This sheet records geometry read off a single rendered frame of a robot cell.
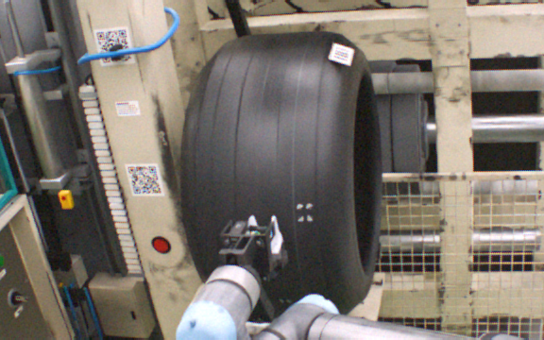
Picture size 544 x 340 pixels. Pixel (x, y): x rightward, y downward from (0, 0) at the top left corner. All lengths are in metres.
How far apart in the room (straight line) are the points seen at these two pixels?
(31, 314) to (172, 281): 0.32
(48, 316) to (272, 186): 0.66
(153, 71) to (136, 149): 0.17
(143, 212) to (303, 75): 0.49
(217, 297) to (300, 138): 0.37
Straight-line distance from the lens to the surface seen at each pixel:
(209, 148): 1.26
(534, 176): 1.84
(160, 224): 1.56
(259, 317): 1.15
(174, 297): 1.67
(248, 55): 1.36
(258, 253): 1.09
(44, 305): 1.63
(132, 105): 1.45
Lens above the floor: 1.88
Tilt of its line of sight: 27 degrees down
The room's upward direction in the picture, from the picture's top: 9 degrees counter-clockwise
